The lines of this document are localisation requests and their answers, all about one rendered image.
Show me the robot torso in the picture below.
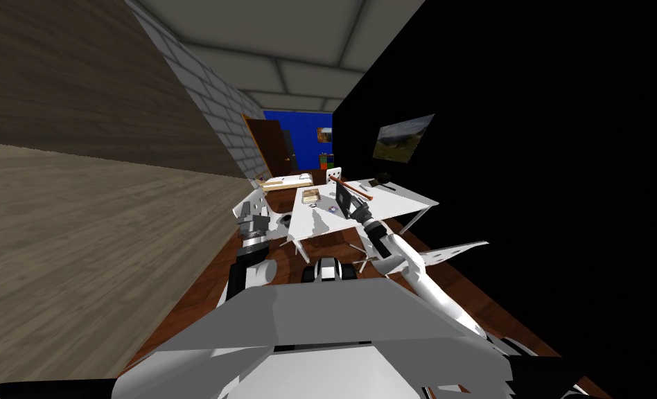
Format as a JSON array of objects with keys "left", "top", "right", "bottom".
[{"left": 111, "top": 257, "right": 516, "bottom": 399}]

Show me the bed with white bedding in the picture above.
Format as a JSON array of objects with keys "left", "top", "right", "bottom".
[{"left": 254, "top": 171, "right": 315, "bottom": 193}]

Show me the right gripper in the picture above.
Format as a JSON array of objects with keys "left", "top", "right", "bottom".
[{"left": 335, "top": 179, "right": 372, "bottom": 224}]

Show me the brown door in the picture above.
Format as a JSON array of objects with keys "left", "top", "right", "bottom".
[{"left": 243, "top": 115, "right": 298, "bottom": 178}]

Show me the white table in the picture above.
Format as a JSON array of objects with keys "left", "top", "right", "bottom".
[{"left": 286, "top": 177, "right": 440, "bottom": 264}]

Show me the brown wooden stick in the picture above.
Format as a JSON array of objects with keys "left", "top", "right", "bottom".
[{"left": 328, "top": 175, "right": 374, "bottom": 202}]

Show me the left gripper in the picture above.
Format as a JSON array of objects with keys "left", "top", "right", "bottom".
[{"left": 236, "top": 213, "right": 272, "bottom": 239}]

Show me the landscape picture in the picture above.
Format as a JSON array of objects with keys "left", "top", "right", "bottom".
[{"left": 372, "top": 113, "right": 437, "bottom": 165}]

